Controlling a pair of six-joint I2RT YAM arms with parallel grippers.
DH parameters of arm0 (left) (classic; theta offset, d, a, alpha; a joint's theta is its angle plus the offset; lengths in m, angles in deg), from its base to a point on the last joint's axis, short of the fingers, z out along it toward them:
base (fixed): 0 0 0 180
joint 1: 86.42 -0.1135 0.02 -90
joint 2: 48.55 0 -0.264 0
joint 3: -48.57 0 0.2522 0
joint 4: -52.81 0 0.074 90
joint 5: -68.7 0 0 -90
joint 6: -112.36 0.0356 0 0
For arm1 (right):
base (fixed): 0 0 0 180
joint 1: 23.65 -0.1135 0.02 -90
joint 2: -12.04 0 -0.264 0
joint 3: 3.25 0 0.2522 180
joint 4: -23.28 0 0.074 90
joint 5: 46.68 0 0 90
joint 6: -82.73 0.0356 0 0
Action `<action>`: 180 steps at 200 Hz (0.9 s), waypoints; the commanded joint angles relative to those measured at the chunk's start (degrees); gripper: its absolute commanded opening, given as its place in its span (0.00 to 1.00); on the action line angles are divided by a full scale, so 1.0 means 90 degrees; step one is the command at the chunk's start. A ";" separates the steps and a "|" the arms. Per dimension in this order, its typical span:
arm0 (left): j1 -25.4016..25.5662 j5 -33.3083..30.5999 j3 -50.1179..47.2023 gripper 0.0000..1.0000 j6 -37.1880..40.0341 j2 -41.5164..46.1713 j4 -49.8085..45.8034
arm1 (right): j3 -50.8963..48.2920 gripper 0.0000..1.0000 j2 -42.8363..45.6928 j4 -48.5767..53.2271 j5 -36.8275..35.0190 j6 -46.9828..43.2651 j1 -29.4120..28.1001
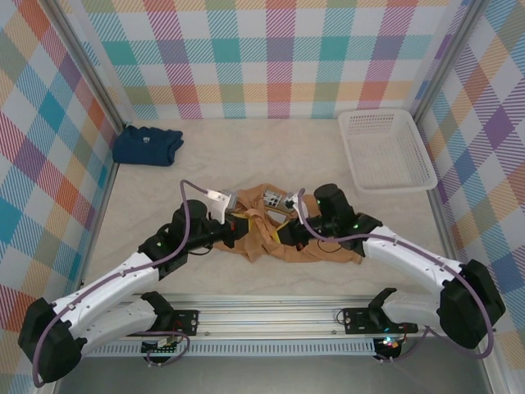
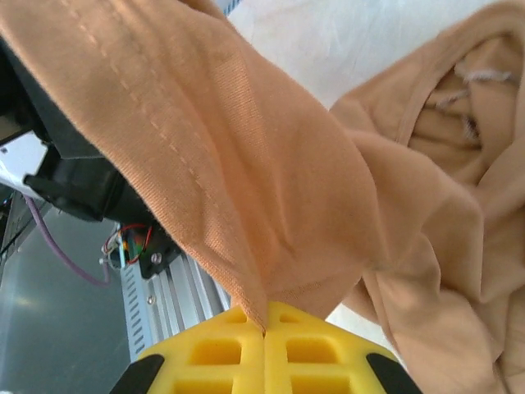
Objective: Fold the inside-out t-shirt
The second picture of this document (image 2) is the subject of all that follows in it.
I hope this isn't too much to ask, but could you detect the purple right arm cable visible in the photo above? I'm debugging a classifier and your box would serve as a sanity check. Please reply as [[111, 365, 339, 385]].
[[22, 195, 112, 287]]

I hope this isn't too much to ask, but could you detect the grey metal base panel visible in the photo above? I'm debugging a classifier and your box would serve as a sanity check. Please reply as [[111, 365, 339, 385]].
[[0, 204, 140, 394]]

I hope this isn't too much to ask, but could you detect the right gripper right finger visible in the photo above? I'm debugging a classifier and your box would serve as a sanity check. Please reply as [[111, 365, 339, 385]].
[[264, 301, 423, 394]]

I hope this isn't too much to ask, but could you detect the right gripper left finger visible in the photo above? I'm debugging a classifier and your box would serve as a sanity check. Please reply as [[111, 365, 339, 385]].
[[114, 305, 267, 394]]

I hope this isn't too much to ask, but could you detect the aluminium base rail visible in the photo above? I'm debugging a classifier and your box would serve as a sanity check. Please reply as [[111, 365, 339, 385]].
[[145, 250, 239, 354]]

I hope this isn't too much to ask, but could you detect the tan t-shirt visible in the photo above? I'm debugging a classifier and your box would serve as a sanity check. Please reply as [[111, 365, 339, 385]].
[[0, 0, 525, 394]]

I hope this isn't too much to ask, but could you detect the white slotted cable duct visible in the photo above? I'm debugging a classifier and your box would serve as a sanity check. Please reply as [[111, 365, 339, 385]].
[[121, 262, 165, 362]]

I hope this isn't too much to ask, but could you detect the circuit board with lit LEDs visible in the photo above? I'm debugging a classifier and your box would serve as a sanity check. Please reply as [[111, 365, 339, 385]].
[[104, 223, 155, 268]]

